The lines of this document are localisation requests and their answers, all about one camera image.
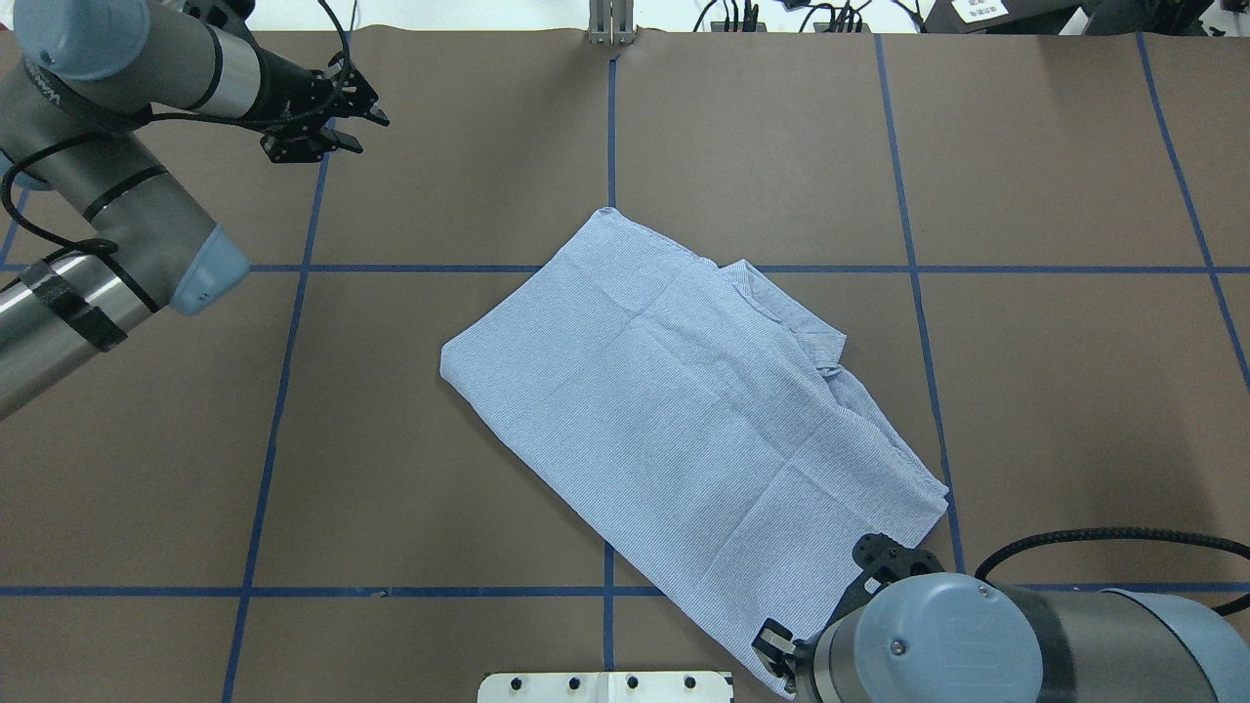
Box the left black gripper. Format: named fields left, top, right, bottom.
left=259, top=54, right=393, bottom=164

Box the aluminium frame post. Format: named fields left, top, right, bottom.
left=588, top=0, right=638, bottom=46

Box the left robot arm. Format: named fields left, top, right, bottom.
left=1, top=1, right=390, bottom=417

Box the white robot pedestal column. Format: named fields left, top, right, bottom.
left=478, top=669, right=736, bottom=702

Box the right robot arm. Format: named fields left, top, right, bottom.
left=438, top=208, right=1248, bottom=702

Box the electronics board with wires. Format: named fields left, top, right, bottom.
left=691, top=1, right=873, bottom=34

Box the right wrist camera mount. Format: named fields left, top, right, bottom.
left=825, top=533, right=945, bottom=625

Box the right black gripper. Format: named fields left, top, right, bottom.
left=753, top=619, right=810, bottom=697

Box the light blue striped shirt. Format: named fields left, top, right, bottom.
left=440, top=208, right=948, bottom=695

